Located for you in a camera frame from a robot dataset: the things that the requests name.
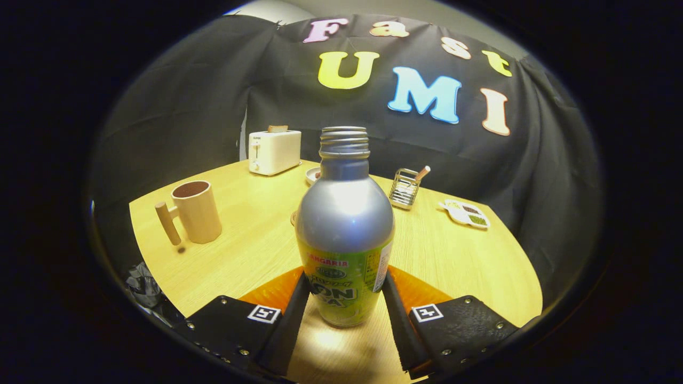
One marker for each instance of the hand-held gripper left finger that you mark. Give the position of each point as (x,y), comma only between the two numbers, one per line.
(288,330)

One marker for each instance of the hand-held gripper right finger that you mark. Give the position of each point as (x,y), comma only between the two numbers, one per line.
(400,330)

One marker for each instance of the round brown coaster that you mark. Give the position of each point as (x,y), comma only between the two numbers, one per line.
(293,217)

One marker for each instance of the silver juice bottle green label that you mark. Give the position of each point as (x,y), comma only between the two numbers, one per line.
(344,213)

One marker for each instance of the beige wooden cup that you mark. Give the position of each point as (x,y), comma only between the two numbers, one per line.
(200,218)

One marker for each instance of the wooden table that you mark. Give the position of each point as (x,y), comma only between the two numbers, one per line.
(256,240)

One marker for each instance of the white sectioned condiment dish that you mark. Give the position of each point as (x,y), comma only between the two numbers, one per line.
(464,214)

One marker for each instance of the crumpled dark bag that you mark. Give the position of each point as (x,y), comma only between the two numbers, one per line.
(147,288)

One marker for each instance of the white round plate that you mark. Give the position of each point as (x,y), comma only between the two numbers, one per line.
(312,175)

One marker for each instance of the striped stick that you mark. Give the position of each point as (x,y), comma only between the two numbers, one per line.
(423,173)

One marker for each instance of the white toaster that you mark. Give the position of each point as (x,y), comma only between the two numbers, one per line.
(275,152)

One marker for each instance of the toast slice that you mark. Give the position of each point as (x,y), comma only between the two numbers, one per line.
(277,128)

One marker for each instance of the black backdrop cloth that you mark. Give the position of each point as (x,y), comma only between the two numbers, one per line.
(187,117)

